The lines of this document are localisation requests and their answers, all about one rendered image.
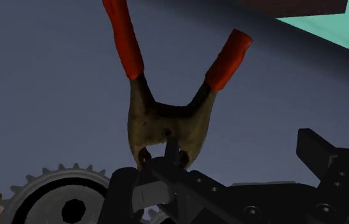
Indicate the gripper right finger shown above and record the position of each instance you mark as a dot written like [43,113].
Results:
[344,176]

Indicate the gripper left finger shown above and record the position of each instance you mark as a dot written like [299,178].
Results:
[192,189]

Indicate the large grey gear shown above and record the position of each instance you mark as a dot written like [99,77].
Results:
[47,201]

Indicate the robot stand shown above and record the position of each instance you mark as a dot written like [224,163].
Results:
[285,7]

